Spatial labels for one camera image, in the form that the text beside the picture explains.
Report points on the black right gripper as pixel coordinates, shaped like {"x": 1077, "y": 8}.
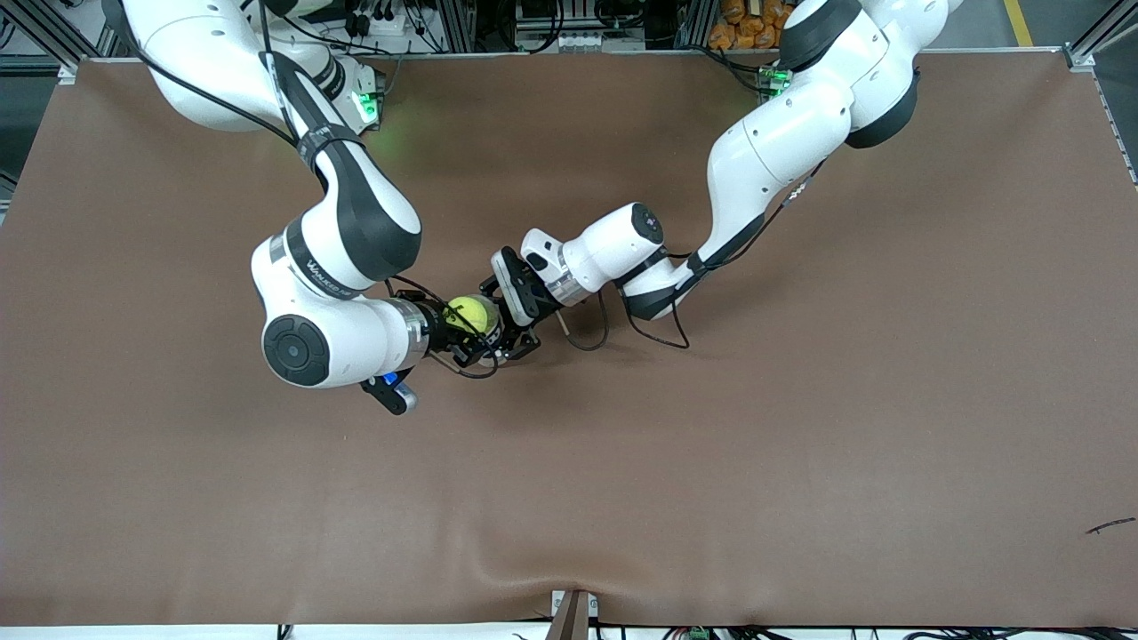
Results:
{"x": 437, "y": 329}

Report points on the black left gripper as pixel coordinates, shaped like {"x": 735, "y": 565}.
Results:
{"x": 531, "y": 313}

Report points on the yellow tennis ball large print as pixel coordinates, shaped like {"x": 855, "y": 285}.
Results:
{"x": 469, "y": 313}

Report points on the white blue tennis ball can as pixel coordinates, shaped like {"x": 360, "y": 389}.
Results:
{"x": 491, "y": 357}

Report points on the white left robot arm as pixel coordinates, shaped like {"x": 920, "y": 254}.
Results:
{"x": 782, "y": 133}

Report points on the brown table cover mat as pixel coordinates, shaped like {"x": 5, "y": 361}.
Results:
{"x": 711, "y": 444}

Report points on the white terminal block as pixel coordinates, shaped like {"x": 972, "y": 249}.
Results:
{"x": 562, "y": 41}

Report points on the white power strip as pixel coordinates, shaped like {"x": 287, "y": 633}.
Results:
{"x": 384, "y": 22}

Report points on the orange packaged items pile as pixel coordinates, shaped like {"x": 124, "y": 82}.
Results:
{"x": 742, "y": 25}

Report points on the small black strip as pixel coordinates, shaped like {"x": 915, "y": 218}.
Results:
{"x": 1109, "y": 525}

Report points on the brown table edge bracket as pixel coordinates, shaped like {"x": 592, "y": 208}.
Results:
{"x": 573, "y": 615}

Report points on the aluminium frame post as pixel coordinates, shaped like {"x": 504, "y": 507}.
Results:
{"x": 49, "y": 31}
{"x": 1098, "y": 36}

